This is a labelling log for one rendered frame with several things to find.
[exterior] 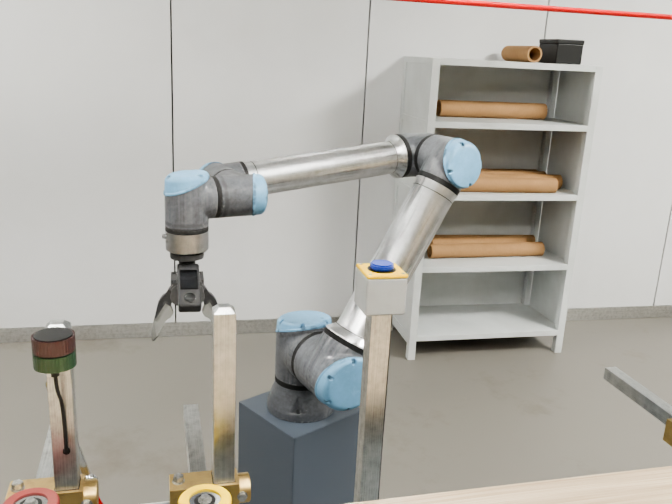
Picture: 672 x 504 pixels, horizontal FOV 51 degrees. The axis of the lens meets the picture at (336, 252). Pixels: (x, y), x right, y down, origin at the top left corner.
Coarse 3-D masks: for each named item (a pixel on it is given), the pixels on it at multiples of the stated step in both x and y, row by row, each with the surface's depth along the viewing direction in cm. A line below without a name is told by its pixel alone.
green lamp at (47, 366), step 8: (32, 360) 101; (40, 360) 100; (48, 360) 100; (56, 360) 100; (64, 360) 101; (72, 360) 102; (40, 368) 100; (48, 368) 100; (56, 368) 100; (64, 368) 101
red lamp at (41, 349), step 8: (32, 336) 101; (72, 336) 102; (32, 344) 100; (40, 344) 99; (48, 344) 99; (56, 344) 99; (64, 344) 100; (72, 344) 102; (32, 352) 101; (40, 352) 99; (48, 352) 99; (56, 352) 100; (64, 352) 100
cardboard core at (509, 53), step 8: (504, 48) 374; (512, 48) 365; (520, 48) 357; (528, 48) 349; (536, 48) 350; (504, 56) 373; (512, 56) 364; (520, 56) 356; (528, 56) 349; (536, 56) 353
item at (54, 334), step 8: (48, 328) 104; (56, 328) 104; (64, 328) 104; (40, 336) 101; (48, 336) 101; (56, 336) 101; (64, 336) 101; (72, 352) 102; (48, 376) 106; (56, 376) 102; (56, 384) 103; (56, 392) 104; (64, 416) 108; (64, 424) 108; (64, 432) 109; (64, 440) 109; (64, 448) 110
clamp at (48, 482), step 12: (24, 480) 114; (36, 480) 114; (48, 480) 115; (84, 480) 115; (96, 480) 116; (12, 492) 111; (60, 492) 112; (72, 492) 112; (84, 492) 113; (96, 492) 114
